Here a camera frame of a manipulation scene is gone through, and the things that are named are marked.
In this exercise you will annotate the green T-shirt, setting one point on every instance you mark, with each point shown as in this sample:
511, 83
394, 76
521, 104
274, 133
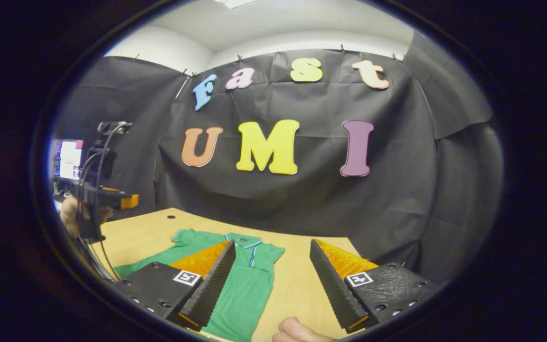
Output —
249, 285

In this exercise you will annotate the black backdrop cloth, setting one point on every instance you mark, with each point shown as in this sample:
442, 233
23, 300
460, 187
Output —
302, 199

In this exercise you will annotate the ceiling light panel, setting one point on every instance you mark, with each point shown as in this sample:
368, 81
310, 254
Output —
235, 3

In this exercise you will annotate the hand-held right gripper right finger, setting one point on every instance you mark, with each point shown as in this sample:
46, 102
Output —
335, 289

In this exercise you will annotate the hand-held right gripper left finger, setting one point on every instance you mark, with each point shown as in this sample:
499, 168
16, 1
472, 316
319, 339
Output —
212, 289

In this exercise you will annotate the computer monitor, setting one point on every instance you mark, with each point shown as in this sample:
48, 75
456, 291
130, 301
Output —
69, 159

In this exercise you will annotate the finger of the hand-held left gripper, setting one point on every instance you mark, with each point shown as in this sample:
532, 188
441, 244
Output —
128, 202

